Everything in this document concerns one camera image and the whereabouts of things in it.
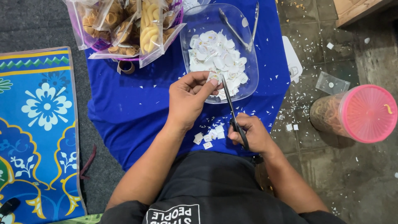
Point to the clear plastic tray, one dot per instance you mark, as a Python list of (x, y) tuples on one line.
[(205, 21)]

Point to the blue cloth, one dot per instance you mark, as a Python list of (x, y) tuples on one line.
[(133, 105)]

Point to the person's left hand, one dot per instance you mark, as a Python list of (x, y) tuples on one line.
[(185, 99)]

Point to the blue floral mat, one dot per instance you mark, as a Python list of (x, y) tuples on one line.
[(37, 130)]

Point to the white paper scrap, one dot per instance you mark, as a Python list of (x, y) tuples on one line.
[(367, 40), (330, 45)]

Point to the group of trimmed label pieces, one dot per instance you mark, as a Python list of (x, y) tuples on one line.
[(211, 135)]

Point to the black device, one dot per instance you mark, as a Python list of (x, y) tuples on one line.
[(9, 206)]

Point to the person's right hand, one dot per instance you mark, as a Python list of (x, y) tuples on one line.
[(256, 135)]

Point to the wooden furniture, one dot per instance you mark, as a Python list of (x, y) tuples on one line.
[(357, 9)]

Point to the small clear plastic bag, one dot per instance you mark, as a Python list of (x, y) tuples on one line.
[(332, 83)]

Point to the green patterned cloth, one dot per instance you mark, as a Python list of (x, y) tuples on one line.
[(77, 219)]

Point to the purple plastic basket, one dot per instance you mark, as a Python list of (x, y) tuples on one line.
[(101, 46)]

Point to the pile of white cut labels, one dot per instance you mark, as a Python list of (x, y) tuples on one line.
[(217, 57)]

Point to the dark red strip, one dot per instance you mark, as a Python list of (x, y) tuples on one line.
[(88, 163)]

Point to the white paper label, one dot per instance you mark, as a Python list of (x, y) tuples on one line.
[(213, 76)]

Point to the black scissors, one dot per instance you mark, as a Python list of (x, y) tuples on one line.
[(231, 110)]

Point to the metal tongs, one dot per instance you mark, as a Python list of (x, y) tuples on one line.
[(236, 32)]

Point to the bag of yellow stick snacks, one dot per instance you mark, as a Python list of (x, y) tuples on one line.
[(150, 29)]

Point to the clear plastic container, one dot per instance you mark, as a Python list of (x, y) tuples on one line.
[(194, 5)]

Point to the white backing sheet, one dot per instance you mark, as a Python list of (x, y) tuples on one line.
[(291, 57)]

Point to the person's black shirt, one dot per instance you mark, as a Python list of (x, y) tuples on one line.
[(214, 189)]

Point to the pink lidded snack jar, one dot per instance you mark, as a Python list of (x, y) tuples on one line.
[(363, 113)]

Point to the bag of round crackers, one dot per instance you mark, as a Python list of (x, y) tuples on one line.
[(88, 26)]

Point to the brown tape roll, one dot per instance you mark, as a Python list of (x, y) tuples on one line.
[(126, 67)]

